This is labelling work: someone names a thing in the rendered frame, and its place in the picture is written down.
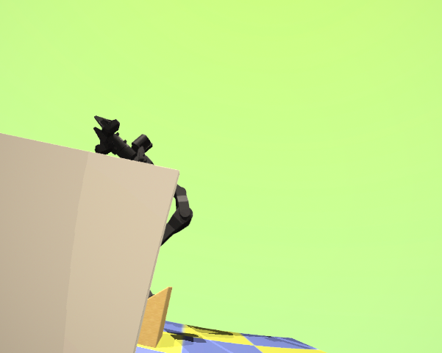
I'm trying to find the beige flat panel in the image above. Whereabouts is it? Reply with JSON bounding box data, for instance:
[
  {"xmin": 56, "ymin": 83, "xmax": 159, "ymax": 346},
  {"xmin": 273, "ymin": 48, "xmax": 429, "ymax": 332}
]
[{"xmin": 0, "ymin": 133, "xmax": 179, "ymax": 353}]

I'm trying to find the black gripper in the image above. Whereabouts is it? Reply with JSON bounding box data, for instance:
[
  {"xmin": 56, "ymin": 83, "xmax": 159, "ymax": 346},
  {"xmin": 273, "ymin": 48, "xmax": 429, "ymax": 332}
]
[{"xmin": 93, "ymin": 115, "xmax": 128, "ymax": 155}]

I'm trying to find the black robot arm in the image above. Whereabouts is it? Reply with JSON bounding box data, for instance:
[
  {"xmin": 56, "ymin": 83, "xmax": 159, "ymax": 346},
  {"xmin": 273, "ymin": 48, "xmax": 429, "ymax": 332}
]
[{"xmin": 94, "ymin": 134, "xmax": 193, "ymax": 246}]

